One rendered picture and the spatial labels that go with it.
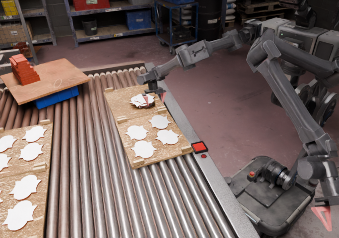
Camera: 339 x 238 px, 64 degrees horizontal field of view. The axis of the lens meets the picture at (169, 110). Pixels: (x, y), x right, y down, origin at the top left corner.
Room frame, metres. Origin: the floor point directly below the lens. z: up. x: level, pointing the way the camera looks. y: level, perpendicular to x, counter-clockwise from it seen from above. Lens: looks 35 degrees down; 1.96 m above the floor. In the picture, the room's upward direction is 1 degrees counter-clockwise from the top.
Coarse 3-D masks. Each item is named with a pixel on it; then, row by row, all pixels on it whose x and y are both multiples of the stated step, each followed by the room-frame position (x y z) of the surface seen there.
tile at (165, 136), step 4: (160, 132) 1.24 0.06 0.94; (164, 132) 1.24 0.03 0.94; (168, 132) 1.24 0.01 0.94; (172, 132) 1.24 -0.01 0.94; (160, 136) 1.21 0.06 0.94; (164, 136) 1.20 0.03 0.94; (168, 136) 1.20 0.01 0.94; (172, 136) 1.20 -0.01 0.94; (176, 136) 1.20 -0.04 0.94; (160, 140) 1.17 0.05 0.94; (164, 140) 1.17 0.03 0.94; (168, 140) 1.17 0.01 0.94; (172, 140) 1.17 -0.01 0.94; (176, 140) 1.17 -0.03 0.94; (164, 144) 1.14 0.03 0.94; (168, 144) 1.14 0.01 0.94; (172, 144) 1.14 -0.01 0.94
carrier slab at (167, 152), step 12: (132, 120) 1.38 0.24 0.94; (144, 120) 1.38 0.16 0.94; (168, 120) 1.37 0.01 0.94; (120, 132) 1.26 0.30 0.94; (156, 132) 1.25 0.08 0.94; (180, 132) 1.25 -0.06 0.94; (132, 144) 1.15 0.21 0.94; (156, 144) 1.15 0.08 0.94; (180, 144) 1.14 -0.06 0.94; (132, 156) 1.05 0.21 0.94; (156, 156) 1.05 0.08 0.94; (168, 156) 1.05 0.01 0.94; (132, 168) 0.97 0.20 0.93
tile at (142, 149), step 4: (136, 144) 1.14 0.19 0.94; (140, 144) 1.14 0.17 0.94; (144, 144) 1.14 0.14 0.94; (148, 144) 1.14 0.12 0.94; (132, 148) 1.11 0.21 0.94; (136, 148) 1.11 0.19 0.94; (140, 148) 1.11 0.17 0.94; (144, 148) 1.11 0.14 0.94; (148, 148) 1.11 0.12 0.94; (152, 148) 1.10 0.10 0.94; (136, 152) 1.08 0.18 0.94; (140, 152) 1.08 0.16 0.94; (144, 152) 1.07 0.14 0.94; (148, 152) 1.07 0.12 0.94; (152, 152) 1.07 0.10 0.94; (136, 156) 1.05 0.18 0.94; (140, 156) 1.05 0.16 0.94; (144, 156) 1.04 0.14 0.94; (148, 156) 1.04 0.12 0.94
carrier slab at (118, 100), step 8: (128, 88) 1.79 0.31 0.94; (136, 88) 1.79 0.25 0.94; (144, 88) 1.78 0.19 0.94; (112, 96) 1.68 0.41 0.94; (120, 96) 1.67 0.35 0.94; (128, 96) 1.67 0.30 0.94; (112, 104) 1.57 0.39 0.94; (120, 104) 1.57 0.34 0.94; (128, 104) 1.56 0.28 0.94; (152, 104) 1.56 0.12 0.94; (160, 104) 1.55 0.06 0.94; (112, 112) 1.47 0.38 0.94; (120, 112) 1.47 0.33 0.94; (128, 112) 1.47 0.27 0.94; (136, 112) 1.46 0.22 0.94; (144, 112) 1.46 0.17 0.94; (152, 112) 1.46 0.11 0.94
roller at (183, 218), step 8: (128, 72) 2.11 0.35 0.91; (128, 80) 1.95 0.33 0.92; (160, 168) 0.99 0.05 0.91; (168, 176) 0.92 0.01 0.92; (168, 184) 0.88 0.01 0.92; (168, 192) 0.84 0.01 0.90; (176, 192) 0.83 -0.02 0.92; (176, 200) 0.78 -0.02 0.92; (176, 208) 0.74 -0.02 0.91; (184, 208) 0.75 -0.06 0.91; (184, 216) 0.70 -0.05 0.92; (184, 224) 0.66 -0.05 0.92; (184, 232) 0.63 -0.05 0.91; (192, 232) 0.62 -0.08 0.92
